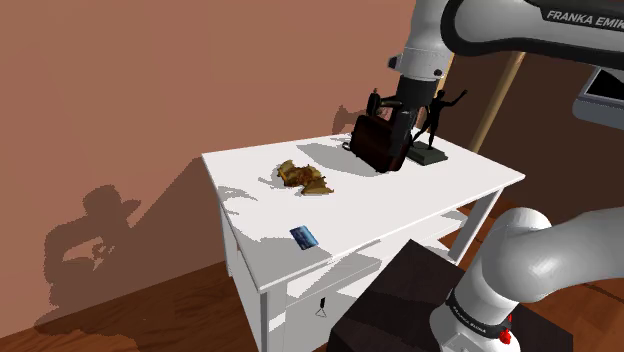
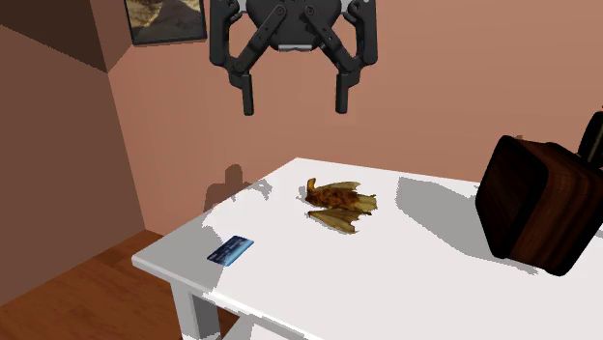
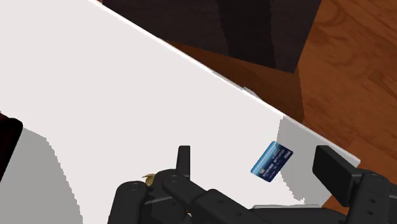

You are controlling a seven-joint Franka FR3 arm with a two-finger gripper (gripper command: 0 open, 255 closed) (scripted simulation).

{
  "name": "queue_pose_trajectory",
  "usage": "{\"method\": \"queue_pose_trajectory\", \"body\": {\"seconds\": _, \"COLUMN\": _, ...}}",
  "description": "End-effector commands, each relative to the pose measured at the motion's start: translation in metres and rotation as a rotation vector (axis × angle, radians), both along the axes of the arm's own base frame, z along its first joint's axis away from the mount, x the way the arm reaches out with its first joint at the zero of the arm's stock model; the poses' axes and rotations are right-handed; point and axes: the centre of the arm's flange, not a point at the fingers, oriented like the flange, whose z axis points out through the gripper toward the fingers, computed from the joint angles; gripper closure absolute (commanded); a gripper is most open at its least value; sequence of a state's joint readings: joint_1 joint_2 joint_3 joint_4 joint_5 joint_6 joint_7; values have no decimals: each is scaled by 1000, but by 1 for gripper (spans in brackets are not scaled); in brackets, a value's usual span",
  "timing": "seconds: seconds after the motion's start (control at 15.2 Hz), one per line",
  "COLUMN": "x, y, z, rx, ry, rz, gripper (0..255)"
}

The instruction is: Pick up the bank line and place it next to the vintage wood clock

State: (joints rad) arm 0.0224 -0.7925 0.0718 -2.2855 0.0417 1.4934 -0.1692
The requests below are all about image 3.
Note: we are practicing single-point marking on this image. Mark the blue bank card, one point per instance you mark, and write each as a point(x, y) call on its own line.
point(271, 162)

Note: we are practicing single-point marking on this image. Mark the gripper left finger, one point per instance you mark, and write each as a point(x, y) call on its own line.
point(186, 201)

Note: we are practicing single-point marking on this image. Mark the small gold object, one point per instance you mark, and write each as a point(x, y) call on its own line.
point(149, 179)

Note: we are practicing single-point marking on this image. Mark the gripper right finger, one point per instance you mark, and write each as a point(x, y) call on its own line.
point(369, 192)

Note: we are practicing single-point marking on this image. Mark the black rounded object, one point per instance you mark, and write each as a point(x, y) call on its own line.
point(8, 145)

